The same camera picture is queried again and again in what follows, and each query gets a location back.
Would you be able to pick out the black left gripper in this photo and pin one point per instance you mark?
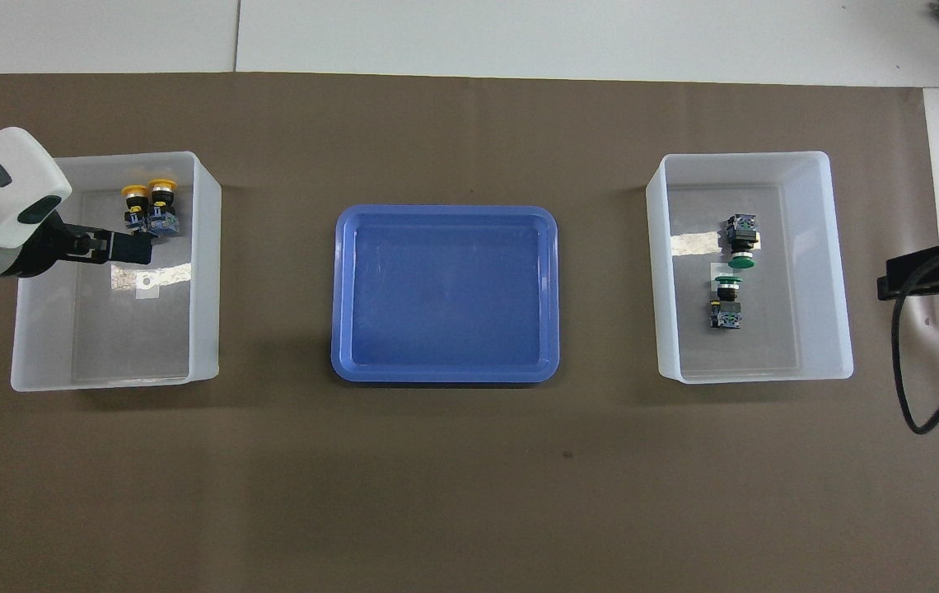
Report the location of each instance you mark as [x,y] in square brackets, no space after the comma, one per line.
[49,247]

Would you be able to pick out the yellow push button switch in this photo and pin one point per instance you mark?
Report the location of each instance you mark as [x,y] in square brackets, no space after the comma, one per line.
[134,191]
[162,184]

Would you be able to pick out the green push button switch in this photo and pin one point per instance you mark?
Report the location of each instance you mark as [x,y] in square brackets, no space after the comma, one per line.
[741,262]
[729,282]

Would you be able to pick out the translucent white plastic box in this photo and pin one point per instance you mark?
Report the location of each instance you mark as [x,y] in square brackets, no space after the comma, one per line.
[815,329]
[148,346]

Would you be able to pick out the blue plastic tray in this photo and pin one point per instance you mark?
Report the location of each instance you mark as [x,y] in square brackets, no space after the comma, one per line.
[445,288]

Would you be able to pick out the brown paper mat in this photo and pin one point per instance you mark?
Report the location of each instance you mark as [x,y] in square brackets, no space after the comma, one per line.
[469,478]

